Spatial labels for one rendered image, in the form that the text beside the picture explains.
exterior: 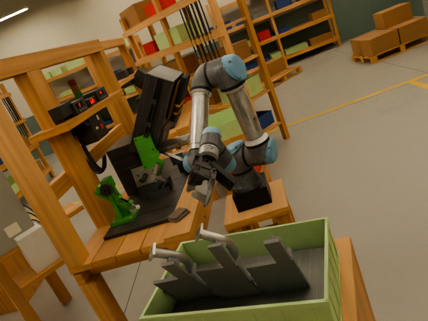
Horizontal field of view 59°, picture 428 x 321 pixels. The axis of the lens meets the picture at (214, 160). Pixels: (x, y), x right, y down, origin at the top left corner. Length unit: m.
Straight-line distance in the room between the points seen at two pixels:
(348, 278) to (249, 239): 0.39
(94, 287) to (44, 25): 10.36
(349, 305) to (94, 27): 10.82
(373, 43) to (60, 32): 8.14
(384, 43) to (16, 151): 6.88
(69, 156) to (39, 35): 9.94
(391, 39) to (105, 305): 6.89
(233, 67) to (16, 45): 11.07
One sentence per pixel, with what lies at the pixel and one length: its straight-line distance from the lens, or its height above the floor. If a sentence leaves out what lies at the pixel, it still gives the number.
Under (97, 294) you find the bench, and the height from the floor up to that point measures 0.69.
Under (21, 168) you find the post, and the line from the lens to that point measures 1.98.
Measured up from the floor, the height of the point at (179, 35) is 1.74.
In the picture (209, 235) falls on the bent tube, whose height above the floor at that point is 1.16.
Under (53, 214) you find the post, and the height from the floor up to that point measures 1.19.
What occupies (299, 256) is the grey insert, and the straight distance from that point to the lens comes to 1.49.
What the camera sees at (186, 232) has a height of 0.90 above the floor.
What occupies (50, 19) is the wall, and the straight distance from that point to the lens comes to 11.98.
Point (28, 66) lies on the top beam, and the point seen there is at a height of 1.87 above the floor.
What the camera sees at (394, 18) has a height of 0.56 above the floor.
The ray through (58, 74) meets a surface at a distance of 11.43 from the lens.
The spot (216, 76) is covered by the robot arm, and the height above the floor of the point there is 1.52.
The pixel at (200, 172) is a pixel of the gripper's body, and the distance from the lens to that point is 1.29.
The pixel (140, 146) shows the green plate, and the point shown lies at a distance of 2.41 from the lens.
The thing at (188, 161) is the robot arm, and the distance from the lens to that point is 1.57.
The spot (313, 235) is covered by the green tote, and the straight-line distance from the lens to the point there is 1.49.
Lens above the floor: 1.72
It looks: 18 degrees down
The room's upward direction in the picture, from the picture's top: 22 degrees counter-clockwise
